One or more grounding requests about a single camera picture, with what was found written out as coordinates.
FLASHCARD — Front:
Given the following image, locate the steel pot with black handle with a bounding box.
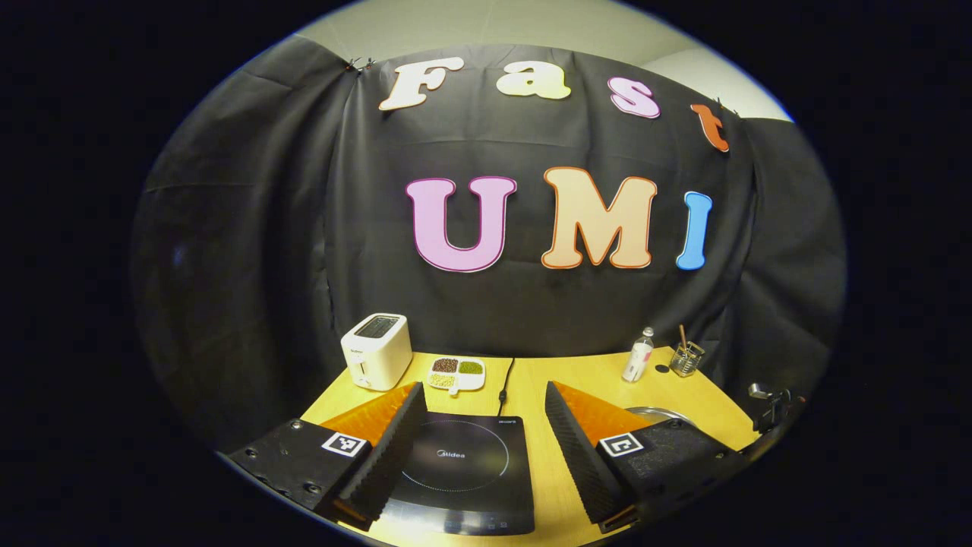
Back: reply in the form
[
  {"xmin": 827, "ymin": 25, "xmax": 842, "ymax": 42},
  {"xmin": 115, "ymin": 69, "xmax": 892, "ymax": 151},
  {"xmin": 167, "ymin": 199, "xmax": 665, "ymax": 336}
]
[{"xmin": 624, "ymin": 406, "xmax": 692, "ymax": 426}]

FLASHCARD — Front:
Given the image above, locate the black induction cooktop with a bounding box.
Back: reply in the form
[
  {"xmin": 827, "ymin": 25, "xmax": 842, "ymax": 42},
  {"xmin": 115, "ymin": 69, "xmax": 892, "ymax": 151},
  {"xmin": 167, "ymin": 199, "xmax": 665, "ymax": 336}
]
[{"xmin": 380, "ymin": 413, "xmax": 536, "ymax": 536}]

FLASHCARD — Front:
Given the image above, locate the white divided dish of beans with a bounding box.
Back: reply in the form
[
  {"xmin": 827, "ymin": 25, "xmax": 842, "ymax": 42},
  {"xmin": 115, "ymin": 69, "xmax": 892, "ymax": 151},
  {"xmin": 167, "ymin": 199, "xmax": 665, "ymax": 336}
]
[{"xmin": 428, "ymin": 356, "xmax": 487, "ymax": 397}]

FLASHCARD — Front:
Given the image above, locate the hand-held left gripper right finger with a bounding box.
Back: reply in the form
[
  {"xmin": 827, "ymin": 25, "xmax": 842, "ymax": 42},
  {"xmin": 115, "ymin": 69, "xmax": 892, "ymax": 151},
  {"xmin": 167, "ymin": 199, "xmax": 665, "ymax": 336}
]
[{"xmin": 545, "ymin": 381, "xmax": 749, "ymax": 535}]

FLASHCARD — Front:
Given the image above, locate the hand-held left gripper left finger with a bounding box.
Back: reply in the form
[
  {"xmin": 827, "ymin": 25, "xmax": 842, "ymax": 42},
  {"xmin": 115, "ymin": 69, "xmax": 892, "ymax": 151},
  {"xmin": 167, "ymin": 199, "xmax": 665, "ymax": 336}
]
[{"xmin": 226, "ymin": 382, "xmax": 428, "ymax": 533}]

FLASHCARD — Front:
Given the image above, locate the clear bottle with red label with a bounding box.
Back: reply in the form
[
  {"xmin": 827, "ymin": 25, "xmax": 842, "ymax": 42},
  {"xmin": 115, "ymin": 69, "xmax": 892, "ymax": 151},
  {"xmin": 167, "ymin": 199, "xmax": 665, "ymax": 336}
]
[{"xmin": 621, "ymin": 327, "xmax": 655, "ymax": 384}]

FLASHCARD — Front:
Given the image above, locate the white toaster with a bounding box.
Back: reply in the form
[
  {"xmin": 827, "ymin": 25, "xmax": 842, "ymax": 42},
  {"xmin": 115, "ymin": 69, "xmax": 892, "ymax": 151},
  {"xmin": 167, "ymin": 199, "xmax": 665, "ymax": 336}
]
[{"xmin": 340, "ymin": 313, "xmax": 413, "ymax": 392}]

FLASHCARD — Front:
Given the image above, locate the black power cable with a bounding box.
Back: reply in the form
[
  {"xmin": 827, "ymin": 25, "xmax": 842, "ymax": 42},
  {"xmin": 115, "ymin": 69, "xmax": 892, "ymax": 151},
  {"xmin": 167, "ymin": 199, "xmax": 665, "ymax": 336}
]
[{"xmin": 497, "ymin": 357, "xmax": 517, "ymax": 415}]

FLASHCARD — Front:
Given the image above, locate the clear glass measuring cup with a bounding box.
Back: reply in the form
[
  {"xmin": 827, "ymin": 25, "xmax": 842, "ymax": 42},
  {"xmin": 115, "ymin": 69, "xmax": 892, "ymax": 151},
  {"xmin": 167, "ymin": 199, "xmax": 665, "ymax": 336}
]
[{"xmin": 670, "ymin": 340, "xmax": 705, "ymax": 378}]

